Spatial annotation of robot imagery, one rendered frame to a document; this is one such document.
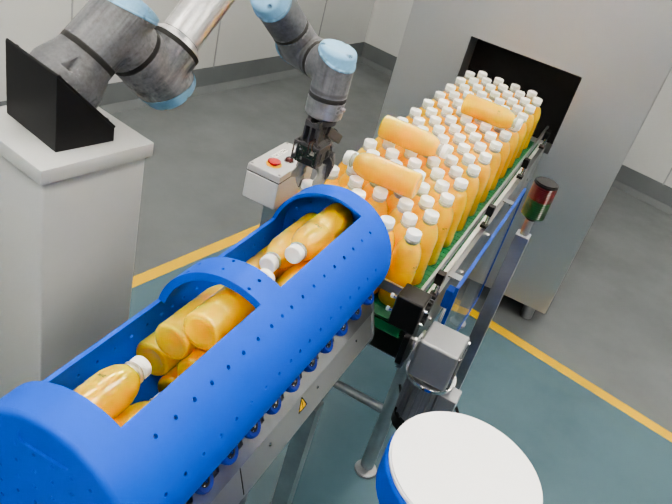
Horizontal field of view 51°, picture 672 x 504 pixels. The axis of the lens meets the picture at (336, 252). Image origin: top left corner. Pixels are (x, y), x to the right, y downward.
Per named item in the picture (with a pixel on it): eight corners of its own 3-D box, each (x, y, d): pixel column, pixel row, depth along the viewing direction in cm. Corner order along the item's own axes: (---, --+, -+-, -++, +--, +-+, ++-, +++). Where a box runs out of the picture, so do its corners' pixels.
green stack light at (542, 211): (518, 214, 182) (525, 198, 180) (523, 205, 187) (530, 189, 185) (541, 224, 181) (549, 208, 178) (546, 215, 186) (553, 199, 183)
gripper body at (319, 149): (288, 160, 171) (298, 114, 164) (305, 149, 178) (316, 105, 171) (315, 172, 169) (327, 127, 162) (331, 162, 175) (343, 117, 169)
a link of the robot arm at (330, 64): (340, 36, 164) (368, 53, 158) (328, 86, 171) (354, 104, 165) (309, 36, 158) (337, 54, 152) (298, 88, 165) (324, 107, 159)
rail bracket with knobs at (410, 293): (378, 323, 174) (390, 291, 168) (389, 310, 179) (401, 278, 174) (414, 342, 171) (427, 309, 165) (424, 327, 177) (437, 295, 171)
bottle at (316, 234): (345, 238, 159) (306, 273, 144) (320, 222, 161) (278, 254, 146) (357, 214, 155) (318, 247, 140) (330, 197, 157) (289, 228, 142)
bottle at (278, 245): (320, 210, 159) (279, 242, 144) (331, 238, 161) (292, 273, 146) (296, 216, 163) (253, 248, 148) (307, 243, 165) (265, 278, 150)
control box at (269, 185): (241, 195, 189) (248, 161, 183) (279, 171, 205) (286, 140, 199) (273, 210, 186) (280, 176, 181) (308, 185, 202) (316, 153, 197)
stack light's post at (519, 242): (397, 494, 245) (514, 233, 186) (402, 486, 248) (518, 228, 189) (408, 500, 244) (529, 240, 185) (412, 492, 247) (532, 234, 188)
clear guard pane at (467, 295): (404, 414, 213) (456, 288, 187) (477, 296, 276) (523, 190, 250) (405, 415, 213) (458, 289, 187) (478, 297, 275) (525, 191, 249)
